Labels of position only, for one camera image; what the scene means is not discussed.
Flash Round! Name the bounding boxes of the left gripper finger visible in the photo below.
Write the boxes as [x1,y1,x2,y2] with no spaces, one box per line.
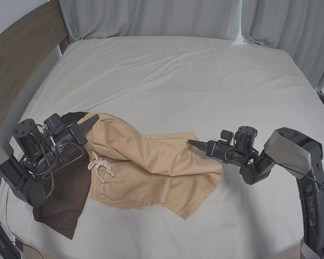
[79,114,99,133]

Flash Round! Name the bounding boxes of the pale green curtain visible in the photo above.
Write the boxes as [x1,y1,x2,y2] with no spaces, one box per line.
[55,0,245,41]
[240,0,324,92]

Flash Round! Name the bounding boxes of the tan drawstring shorts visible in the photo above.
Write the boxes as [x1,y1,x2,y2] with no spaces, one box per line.
[85,113,223,221]

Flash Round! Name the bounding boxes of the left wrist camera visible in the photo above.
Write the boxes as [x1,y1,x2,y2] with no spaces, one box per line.
[43,113,67,135]

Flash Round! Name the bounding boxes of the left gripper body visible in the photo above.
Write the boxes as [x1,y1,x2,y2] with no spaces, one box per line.
[50,123,87,160]

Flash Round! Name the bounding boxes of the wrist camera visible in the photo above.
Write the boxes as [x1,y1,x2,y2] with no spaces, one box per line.
[43,113,67,135]
[221,129,236,146]

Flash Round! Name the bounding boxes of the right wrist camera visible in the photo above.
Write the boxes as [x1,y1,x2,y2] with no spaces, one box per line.
[221,129,236,146]

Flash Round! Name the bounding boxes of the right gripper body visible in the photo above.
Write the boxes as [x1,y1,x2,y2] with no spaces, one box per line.
[207,140,234,161]

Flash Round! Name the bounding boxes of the bed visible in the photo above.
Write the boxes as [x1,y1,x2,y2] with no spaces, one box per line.
[0,0,324,259]

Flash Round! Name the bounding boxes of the dark brown garment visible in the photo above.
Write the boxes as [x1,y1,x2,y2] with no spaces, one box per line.
[32,112,94,239]

